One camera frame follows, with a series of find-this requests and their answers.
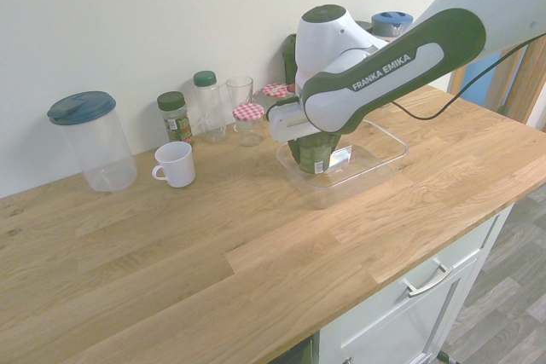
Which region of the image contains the long black cable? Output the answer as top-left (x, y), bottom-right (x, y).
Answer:
top-left (390, 32), bottom-right (546, 120)

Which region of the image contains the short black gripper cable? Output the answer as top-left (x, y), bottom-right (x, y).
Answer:
top-left (264, 98), bottom-right (299, 123)

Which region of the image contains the metal drawer handle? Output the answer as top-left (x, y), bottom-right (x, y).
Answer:
top-left (403, 264), bottom-right (454, 298)

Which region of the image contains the clear bottle green cap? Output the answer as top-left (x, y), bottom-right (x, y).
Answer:
top-left (192, 71), bottom-right (228, 144)

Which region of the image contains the white kitchen cabinet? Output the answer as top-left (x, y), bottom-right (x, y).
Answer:
top-left (317, 204), bottom-right (515, 364)

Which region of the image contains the labelled spice jar green lid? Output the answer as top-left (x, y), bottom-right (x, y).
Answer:
top-left (156, 90), bottom-right (196, 147)

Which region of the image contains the clear canister teal lid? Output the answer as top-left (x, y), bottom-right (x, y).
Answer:
top-left (46, 90), bottom-right (139, 194)

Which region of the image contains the white plastic mug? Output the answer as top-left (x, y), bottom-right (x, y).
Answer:
top-left (151, 141), bottom-right (197, 189)

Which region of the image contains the blue door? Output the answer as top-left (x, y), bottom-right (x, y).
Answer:
top-left (458, 50), bottom-right (515, 107)

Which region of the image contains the glass jar red checkered lid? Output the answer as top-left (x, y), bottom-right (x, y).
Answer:
top-left (253, 83), bottom-right (293, 117)
top-left (232, 103), bottom-right (266, 147)

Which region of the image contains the dark green shaker bottle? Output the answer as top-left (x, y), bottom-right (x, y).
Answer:
top-left (281, 33), bottom-right (299, 86)

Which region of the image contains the clear rectangular plastic container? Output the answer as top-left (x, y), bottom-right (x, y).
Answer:
top-left (276, 119), bottom-right (410, 211)

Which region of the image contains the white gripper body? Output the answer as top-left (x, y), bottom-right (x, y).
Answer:
top-left (266, 101), bottom-right (325, 143)

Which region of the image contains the tall clear drinking glass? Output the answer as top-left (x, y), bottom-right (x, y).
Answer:
top-left (225, 76), bottom-right (255, 126)

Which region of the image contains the dark green labelled jar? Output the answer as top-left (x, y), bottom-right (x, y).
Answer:
top-left (296, 132), bottom-right (336, 174)

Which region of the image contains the clear canister blue lid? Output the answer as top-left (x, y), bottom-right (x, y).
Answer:
top-left (369, 11), bottom-right (414, 43)

